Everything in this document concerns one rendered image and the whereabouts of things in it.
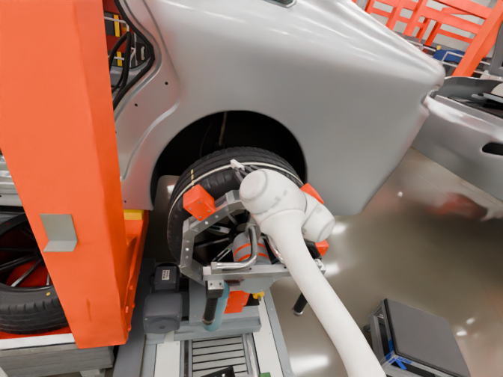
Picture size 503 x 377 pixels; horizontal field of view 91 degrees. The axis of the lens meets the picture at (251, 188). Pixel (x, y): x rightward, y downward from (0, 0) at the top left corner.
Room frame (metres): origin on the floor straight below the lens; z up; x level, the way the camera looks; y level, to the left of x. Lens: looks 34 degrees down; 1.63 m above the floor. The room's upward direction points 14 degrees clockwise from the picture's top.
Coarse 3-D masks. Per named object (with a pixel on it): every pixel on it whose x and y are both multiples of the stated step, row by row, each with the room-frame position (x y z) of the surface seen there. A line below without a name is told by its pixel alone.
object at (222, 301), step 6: (228, 288) 0.60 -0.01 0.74; (222, 294) 0.57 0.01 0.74; (228, 294) 0.58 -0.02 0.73; (222, 300) 0.56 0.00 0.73; (204, 306) 0.58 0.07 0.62; (222, 306) 0.56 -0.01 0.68; (216, 312) 0.55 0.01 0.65; (222, 312) 0.57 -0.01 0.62; (216, 318) 0.55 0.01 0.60; (216, 324) 0.56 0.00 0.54; (210, 330) 0.55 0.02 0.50
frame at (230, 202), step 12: (228, 192) 0.72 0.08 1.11; (216, 204) 0.70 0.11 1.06; (228, 204) 0.67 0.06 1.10; (240, 204) 0.68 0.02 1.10; (192, 216) 0.68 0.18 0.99; (216, 216) 0.67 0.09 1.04; (192, 228) 0.63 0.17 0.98; (204, 228) 0.65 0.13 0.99; (192, 240) 0.63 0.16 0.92; (180, 264) 0.63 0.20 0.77; (192, 264) 0.67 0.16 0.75; (276, 264) 0.82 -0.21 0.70; (192, 276) 0.64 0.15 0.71
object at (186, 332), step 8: (184, 280) 0.98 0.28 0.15; (184, 288) 0.91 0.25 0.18; (184, 296) 0.87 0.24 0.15; (184, 304) 0.82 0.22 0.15; (184, 312) 0.78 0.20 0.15; (184, 320) 0.72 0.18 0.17; (256, 320) 0.84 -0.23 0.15; (184, 328) 0.69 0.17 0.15; (192, 328) 0.70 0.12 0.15; (200, 328) 0.71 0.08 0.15; (224, 328) 0.75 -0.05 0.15; (232, 328) 0.75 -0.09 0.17; (240, 328) 0.76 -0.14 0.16; (248, 328) 0.78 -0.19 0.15; (256, 328) 0.80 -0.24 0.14; (176, 336) 0.64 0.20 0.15; (184, 336) 0.66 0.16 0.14; (192, 336) 0.67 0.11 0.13; (200, 336) 0.69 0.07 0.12; (208, 336) 0.70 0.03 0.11; (216, 336) 0.72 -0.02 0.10
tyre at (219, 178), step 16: (208, 160) 0.89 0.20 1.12; (224, 160) 0.86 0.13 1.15; (240, 160) 0.86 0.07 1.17; (256, 160) 0.88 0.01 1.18; (272, 160) 0.94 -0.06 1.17; (192, 176) 0.82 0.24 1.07; (208, 176) 0.78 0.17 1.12; (224, 176) 0.76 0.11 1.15; (288, 176) 0.86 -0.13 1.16; (176, 192) 0.81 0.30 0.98; (208, 192) 0.73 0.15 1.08; (224, 192) 0.75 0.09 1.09; (176, 208) 0.71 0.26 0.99; (176, 224) 0.69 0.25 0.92; (176, 240) 0.69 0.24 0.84; (176, 256) 0.69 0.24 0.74
